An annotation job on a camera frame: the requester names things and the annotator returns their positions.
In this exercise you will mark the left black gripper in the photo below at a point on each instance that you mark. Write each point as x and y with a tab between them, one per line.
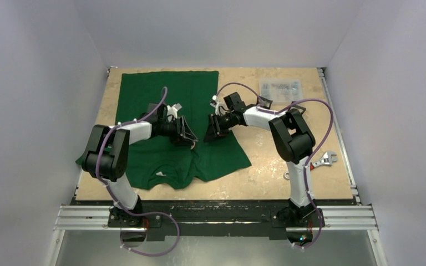
182	135

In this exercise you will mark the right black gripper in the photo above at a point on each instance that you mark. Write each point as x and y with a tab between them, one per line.
217	124

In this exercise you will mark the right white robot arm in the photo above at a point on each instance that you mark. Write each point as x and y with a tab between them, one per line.
293	141

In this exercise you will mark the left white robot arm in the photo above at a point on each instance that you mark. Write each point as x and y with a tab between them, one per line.
106	154

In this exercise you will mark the green t-shirt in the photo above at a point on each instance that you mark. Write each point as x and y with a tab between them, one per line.
158	161

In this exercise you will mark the clear plastic parts box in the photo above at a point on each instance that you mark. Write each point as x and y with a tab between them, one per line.
281	91

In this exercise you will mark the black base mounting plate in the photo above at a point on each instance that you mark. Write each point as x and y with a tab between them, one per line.
276	219

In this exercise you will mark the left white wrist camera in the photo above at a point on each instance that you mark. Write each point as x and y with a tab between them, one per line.
172	111

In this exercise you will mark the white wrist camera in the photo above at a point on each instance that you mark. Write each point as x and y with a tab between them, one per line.
172	111
217	105

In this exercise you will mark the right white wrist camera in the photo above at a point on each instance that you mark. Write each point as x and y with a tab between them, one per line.
217	105

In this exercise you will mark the red handled adjustable wrench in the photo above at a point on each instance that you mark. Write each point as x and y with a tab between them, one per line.
327	159

